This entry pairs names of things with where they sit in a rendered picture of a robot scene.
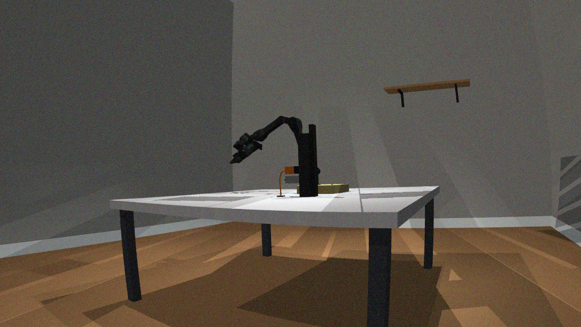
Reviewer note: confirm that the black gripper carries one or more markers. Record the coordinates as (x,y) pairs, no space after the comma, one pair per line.
(242,154)

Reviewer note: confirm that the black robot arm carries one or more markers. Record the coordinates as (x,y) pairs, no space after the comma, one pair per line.
(295,125)

